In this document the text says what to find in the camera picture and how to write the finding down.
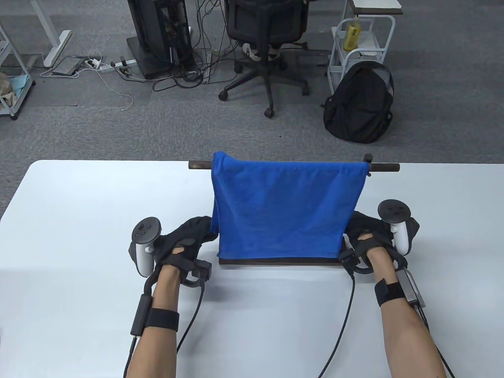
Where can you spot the blue rectangular towel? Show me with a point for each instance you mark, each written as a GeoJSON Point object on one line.
{"type": "Point", "coordinates": [283, 208]}

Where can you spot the grey right hand controller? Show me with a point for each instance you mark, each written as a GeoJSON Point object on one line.
{"type": "Point", "coordinates": [393, 210]}

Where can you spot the yellow bottle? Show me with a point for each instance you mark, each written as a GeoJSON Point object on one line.
{"type": "Point", "coordinates": [351, 35]}

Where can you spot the white wheeled shelf cart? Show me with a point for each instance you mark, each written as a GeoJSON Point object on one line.
{"type": "Point", "coordinates": [21, 94]}

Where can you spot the white power strip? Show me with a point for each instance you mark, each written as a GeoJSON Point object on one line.
{"type": "Point", "coordinates": [108, 67]}

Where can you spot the white utility cart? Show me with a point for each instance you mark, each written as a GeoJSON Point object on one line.
{"type": "Point", "coordinates": [372, 37]}

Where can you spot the person's right hand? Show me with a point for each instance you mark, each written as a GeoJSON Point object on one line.
{"type": "Point", "coordinates": [366, 230]}

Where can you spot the black backpack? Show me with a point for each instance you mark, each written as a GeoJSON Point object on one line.
{"type": "Point", "coordinates": [358, 106]}

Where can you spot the grey hand controller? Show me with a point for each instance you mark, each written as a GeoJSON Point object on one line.
{"type": "Point", "coordinates": [145, 236]}
{"type": "Point", "coordinates": [393, 210]}

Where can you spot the person's left hand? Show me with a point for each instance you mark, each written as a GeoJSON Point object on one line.
{"type": "Point", "coordinates": [181, 240]}

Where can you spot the black office chair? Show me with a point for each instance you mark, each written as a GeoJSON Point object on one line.
{"type": "Point", "coordinates": [267, 19]}

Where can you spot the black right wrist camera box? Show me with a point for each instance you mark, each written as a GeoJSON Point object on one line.
{"type": "Point", "coordinates": [409, 287]}

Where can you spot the light blue cloth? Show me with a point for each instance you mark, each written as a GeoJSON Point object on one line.
{"type": "Point", "coordinates": [19, 83]}

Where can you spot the person's right forearm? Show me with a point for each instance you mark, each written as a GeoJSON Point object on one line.
{"type": "Point", "coordinates": [409, 342]}

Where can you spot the grey flat floor device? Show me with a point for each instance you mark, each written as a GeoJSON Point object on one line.
{"type": "Point", "coordinates": [67, 66]}

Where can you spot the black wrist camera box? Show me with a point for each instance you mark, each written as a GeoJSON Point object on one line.
{"type": "Point", "coordinates": [409, 287]}
{"type": "Point", "coordinates": [141, 315]}

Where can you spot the black computer tower stand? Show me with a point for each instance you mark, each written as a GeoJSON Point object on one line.
{"type": "Point", "coordinates": [161, 31]}

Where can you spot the small brown-edged white table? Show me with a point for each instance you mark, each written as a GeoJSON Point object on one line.
{"type": "Point", "coordinates": [376, 4]}

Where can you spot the white desk leg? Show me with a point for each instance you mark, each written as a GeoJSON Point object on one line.
{"type": "Point", "coordinates": [55, 39]}

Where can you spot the white desktop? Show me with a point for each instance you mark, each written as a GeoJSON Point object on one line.
{"type": "Point", "coordinates": [78, 236]}

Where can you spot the white black shoe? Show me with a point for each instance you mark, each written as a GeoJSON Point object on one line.
{"type": "Point", "coordinates": [252, 51]}

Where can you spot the beige bag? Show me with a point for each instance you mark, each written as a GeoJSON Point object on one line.
{"type": "Point", "coordinates": [4, 90]}

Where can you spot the grey left hand controller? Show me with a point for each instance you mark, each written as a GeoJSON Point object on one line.
{"type": "Point", "coordinates": [145, 236]}

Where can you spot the dark wooden desktop rack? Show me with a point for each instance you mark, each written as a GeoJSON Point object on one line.
{"type": "Point", "coordinates": [388, 167]}

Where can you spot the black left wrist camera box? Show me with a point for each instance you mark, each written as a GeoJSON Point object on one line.
{"type": "Point", "coordinates": [141, 315]}

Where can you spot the person's left forearm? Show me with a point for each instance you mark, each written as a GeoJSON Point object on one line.
{"type": "Point", "coordinates": [157, 354]}

